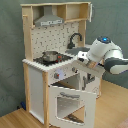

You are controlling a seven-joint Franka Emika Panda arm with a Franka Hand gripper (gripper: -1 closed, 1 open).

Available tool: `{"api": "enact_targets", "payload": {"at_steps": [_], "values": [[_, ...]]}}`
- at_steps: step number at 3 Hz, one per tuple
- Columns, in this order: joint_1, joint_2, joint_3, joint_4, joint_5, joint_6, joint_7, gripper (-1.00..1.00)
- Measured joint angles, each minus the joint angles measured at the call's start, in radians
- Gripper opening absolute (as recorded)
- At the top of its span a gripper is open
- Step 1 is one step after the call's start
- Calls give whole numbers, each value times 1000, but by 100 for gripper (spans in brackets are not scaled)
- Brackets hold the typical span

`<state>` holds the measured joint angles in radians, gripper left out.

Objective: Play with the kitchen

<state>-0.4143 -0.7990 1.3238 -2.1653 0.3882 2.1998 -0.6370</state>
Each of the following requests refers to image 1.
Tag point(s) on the grey sink basin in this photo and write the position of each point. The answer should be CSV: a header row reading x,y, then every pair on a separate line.
x,y
75,51

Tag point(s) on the silver cooking pot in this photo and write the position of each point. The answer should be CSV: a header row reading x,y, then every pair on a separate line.
x,y
50,56

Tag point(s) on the white oven door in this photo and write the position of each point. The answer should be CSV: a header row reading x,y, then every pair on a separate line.
x,y
65,101

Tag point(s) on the black stovetop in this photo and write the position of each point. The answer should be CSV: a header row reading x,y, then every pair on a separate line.
x,y
60,58

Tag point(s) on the white dishwasher door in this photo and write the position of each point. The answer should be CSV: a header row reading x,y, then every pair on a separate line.
x,y
92,78

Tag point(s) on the white upper cabinet door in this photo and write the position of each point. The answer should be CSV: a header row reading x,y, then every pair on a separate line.
x,y
90,12

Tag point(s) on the grey range hood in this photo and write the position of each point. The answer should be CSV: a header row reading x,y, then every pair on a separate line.
x,y
48,18

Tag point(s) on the wooden toy kitchen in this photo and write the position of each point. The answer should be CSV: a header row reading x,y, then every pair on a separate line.
x,y
38,78

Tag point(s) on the black kitchen faucet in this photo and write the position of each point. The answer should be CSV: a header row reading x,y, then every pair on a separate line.
x,y
72,40

